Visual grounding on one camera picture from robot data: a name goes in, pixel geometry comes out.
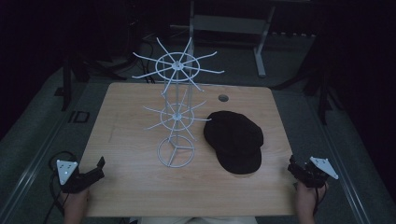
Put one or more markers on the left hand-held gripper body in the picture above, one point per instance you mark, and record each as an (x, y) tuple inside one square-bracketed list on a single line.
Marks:
[(66, 169)]

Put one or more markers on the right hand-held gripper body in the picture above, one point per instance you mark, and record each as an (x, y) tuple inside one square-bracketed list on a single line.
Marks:
[(314, 174)]

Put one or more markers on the black cap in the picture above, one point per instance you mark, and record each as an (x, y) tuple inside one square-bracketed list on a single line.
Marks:
[(235, 140)]

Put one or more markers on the person's right hand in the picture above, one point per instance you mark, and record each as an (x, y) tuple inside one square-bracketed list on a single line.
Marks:
[(306, 196)]

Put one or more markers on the person's left hand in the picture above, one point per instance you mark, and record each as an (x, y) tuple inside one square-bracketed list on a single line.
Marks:
[(76, 199)]

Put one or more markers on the black floor socket box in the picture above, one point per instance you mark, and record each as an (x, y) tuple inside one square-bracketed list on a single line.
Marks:
[(79, 116)]

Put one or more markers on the black metal stand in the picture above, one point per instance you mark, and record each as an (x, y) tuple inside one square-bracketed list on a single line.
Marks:
[(323, 96), (66, 84)]

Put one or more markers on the white metal desk frame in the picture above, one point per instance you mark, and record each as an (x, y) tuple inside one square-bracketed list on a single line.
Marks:
[(260, 37)]

